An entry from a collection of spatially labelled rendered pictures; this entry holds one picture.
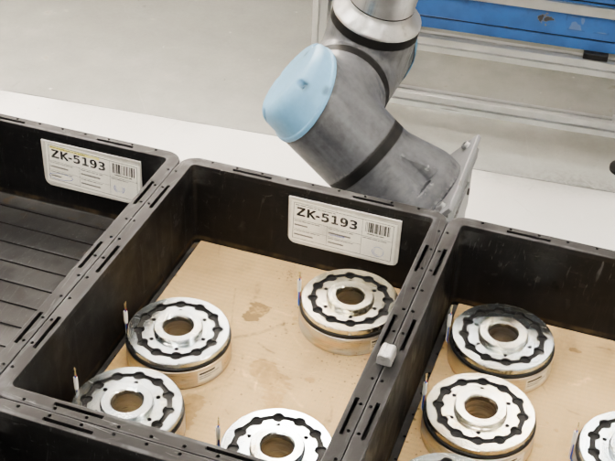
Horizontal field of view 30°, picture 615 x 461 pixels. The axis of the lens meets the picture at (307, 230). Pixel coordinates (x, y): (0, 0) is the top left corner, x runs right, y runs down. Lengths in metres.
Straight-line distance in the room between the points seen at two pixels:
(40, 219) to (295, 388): 0.40
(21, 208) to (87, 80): 2.01
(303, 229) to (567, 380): 0.32
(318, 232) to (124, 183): 0.23
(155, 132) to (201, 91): 1.55
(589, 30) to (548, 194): 1.30
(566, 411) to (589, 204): 0.58
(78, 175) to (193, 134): 0.44
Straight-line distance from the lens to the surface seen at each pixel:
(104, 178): 1.32
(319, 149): 1.37
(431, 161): 1.40
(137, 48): 3.54
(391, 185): 1.37
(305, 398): 1.11
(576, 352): 1.20
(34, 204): 1.39
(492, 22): 2.94
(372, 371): 1.00
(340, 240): 1.23
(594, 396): 1.16
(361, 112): 1.37
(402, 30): 1.45
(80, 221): 1.35
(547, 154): 3.12
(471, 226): 1.18
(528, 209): 1.63
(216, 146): 1.72
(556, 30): 2.94
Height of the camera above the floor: 1.61
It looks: 36 degrees down
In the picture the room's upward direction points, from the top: 2 degrees clockwise
